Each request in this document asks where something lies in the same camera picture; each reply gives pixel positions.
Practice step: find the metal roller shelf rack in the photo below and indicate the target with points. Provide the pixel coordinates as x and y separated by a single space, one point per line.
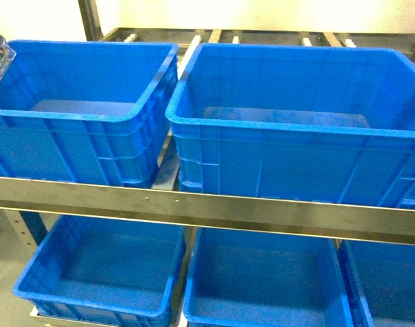
379 23

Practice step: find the blue crate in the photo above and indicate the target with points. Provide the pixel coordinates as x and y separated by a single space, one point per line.
319 124
105 271
239 278
380 282
86 112

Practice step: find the blue crate lower middle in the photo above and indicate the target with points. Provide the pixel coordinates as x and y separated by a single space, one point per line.
239 278

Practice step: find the blue crate lower right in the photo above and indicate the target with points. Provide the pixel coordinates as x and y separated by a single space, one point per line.
380 282

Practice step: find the blue crate lower left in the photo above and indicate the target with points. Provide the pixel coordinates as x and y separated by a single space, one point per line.
105 271

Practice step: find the blue crate upper left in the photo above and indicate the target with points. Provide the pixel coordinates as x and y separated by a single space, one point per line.
86 112

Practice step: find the blue crate upper middle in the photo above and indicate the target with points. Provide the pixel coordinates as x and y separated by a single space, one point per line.
319 124

